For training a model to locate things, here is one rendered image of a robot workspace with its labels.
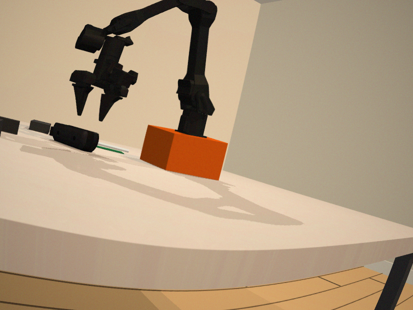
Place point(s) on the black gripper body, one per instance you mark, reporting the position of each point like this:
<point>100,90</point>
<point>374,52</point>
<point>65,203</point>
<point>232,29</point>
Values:
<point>97,78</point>

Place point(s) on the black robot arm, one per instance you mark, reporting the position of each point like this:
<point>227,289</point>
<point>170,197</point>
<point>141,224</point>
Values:
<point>193,89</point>

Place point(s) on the dark grey switch panel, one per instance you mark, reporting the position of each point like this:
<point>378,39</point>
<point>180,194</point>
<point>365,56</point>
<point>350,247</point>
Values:
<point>75,137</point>

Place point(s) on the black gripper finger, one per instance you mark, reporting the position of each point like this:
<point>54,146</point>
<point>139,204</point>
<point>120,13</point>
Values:
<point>106,102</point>
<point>81,92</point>

